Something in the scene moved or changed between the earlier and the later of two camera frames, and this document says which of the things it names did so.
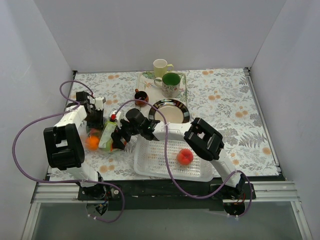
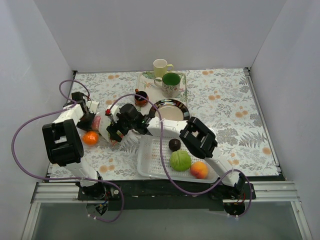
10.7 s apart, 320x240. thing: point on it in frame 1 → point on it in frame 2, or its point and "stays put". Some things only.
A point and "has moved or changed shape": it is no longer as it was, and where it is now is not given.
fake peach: (185, 156) → (199, 169)
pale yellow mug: (160, 67) stays put
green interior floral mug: (170, 85) stays put
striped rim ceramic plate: (174, 110) stays put
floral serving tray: (146, 83) stays put
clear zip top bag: (99, 139) has moved or changed shape
